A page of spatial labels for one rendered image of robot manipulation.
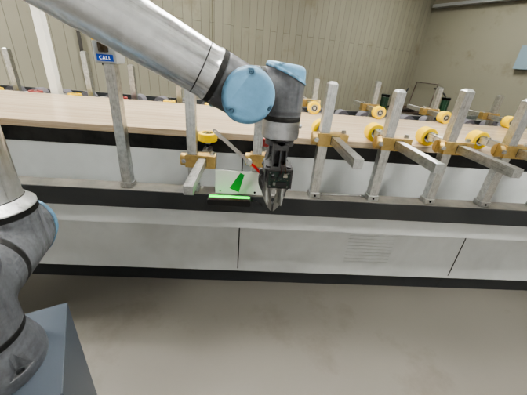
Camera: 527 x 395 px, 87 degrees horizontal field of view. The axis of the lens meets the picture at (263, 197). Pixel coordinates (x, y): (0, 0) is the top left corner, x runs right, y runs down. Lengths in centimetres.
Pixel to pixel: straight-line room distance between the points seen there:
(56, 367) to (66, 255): 115
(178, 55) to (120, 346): 132
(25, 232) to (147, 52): 49
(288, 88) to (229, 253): 112
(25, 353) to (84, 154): 95
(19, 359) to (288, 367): 100
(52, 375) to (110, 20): 66
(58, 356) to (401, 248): 157
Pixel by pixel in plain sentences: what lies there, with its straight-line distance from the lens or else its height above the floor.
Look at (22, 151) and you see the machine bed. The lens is 167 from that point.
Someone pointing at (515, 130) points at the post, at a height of 103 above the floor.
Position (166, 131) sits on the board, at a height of 89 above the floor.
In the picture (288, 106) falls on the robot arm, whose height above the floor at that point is 111.
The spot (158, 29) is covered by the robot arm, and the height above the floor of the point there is 122.
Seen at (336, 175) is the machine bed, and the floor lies 72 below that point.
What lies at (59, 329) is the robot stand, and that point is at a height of 60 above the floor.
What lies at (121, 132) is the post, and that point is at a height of 92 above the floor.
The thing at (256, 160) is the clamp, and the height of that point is 85.
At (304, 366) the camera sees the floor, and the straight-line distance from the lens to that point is 145.
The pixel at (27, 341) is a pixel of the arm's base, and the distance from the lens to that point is 78.
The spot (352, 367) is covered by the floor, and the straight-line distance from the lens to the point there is 151.
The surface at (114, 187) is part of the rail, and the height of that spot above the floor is 70.
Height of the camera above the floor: 120
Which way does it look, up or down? 26 degrees down
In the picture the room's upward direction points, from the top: 5 degrees clockwise
